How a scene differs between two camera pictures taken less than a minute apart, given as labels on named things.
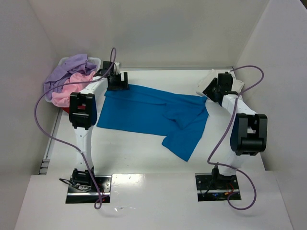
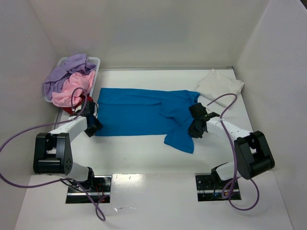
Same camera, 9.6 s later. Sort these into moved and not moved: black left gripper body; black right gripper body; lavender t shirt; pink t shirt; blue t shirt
Moved: blue t shirt; black right gripper body; black left gripper body
Not moved: pink t shirt; lavender t shirt
